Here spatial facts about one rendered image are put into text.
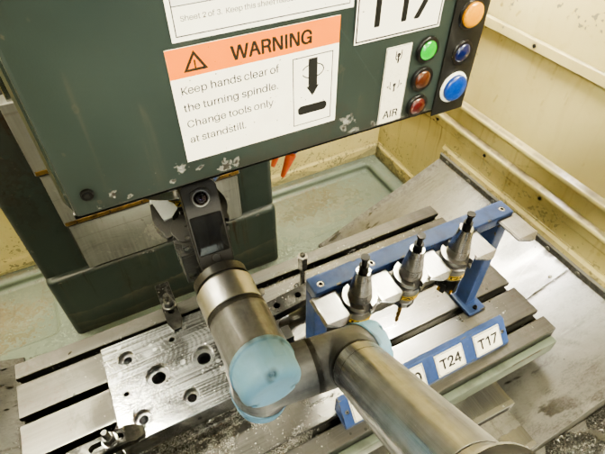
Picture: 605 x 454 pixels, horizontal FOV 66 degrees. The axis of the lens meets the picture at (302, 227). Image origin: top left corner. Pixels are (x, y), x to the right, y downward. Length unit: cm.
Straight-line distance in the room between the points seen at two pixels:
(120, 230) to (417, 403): 102
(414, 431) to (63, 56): 40
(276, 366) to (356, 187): 157
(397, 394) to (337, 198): 153
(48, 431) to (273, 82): 94
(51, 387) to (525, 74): 142
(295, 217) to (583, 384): 111
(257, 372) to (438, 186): 131
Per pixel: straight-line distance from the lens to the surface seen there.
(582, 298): 152
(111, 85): 40
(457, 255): 92
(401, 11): 48
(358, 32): 46
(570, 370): 145
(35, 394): 125
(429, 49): 52
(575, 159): 142
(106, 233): 134
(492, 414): 135
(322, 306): 83
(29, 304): 185
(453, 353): 114
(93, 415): 117
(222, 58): 41
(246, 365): 52
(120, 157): 43
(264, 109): 44
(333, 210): 191
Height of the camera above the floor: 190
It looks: 46 degrees down
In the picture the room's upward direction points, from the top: straight up
